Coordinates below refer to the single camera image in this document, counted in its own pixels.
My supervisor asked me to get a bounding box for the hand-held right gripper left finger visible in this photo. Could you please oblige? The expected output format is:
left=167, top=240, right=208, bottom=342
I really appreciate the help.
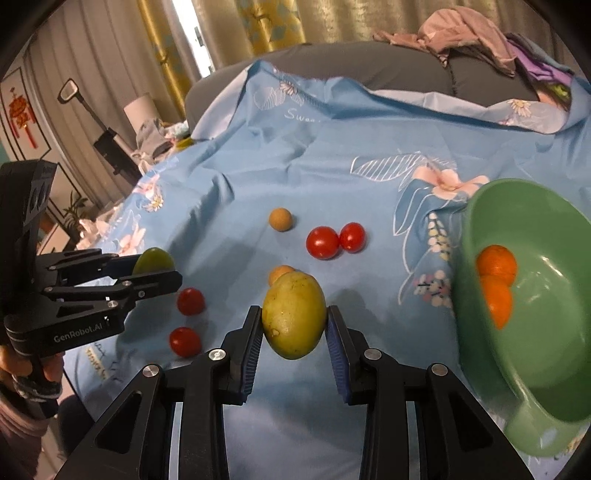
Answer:
left=54, top=305, right=264, bottom=480

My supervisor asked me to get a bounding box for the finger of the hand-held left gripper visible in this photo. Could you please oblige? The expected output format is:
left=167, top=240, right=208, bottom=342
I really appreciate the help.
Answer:
left=43, top=270, right=184, bottom=319
left=38, top=248, right=140, bottom=285

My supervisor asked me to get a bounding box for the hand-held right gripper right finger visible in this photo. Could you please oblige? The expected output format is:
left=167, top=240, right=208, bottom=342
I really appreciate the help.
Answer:
left=325, top=305, right=539, bottom=480

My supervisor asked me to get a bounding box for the small green plum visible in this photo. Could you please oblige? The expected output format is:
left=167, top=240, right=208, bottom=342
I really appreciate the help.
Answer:
left=132, top=247, right=176, bottom=274

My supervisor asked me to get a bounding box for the red cherry tomato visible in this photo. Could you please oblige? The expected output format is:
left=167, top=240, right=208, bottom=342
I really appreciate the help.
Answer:
left=177, top=288, right=206, bottom=316
left=169, top=327, right=202, bottom=358
left=339, top=222, right=367, bottom=253
left=306, top=226, right=342, bottom=260

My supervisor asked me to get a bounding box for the yellow-green mango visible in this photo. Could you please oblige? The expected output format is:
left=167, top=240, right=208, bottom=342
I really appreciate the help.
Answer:
left=262, top=271, right=327, bottom=360

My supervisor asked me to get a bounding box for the green plastic bowl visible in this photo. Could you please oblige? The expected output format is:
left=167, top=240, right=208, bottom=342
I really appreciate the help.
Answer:
left=451, top=178, right=591, bottom=457

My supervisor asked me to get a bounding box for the person's left forearm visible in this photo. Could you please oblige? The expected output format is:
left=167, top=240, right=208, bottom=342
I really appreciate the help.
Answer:
left=0, top=392, right=52, bottom=480

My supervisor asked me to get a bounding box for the person's left hand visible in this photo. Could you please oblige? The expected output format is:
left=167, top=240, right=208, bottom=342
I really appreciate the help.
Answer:
left=0, top=345, right=64, bottom=402

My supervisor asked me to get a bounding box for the small potted plant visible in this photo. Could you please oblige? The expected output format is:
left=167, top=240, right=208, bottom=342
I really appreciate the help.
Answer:
left=62, top=189, right=89, bottom=228

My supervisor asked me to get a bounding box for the black floor washer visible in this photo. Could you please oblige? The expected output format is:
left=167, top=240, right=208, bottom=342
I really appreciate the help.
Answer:
left=58, top=79, right=141, bottom=186

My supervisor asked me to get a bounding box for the grey cloth pile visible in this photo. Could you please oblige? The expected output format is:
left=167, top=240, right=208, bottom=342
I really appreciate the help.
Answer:
left=133, top=117, right=192, bottom=163

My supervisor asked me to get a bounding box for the orange tangerine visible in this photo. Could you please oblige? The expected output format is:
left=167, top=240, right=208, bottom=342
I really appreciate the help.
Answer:
left=476, top=244, right=518, bottom=286
left=480, top=275, right=514, bottom=329

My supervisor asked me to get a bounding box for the grey curtain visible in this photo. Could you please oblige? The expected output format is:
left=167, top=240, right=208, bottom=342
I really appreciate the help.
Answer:
left=23, top=0, right=163, bottom=185

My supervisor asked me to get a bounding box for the yellow patterned curtain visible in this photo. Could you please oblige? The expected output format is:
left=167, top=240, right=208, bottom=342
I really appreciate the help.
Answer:
left=137, top=0, right=218, bottom=114

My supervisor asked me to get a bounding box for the blue floral bed sheet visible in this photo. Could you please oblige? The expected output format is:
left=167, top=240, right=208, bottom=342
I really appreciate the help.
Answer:
left=65, top=60, right=591, bottom=480

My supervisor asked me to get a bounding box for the grey sofa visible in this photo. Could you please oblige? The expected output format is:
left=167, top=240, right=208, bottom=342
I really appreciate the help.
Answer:
left=185, top=41, right=542, bottom=139

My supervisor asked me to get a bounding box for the beige curtain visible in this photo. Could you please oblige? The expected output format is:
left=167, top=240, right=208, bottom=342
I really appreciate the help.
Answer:
left=231, top=0, right=435, bottom=62

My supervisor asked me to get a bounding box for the dark patterned cloth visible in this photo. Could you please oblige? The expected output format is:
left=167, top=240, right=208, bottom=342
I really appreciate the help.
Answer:
left=536, top=76, right=579, bottom=112

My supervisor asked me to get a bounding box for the pink clothes pile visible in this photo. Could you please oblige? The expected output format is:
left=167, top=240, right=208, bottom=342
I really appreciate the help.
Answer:
left=373, top=7, right=518, bottom=77

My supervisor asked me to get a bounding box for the purple cloth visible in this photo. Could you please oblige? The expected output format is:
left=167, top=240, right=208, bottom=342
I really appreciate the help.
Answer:
left=508, top=33, right=575, bottom=83

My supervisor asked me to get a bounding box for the red knot wall ornament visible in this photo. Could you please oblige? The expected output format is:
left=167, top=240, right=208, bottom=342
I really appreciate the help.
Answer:
left=7, top=88, right=38, bottom=149

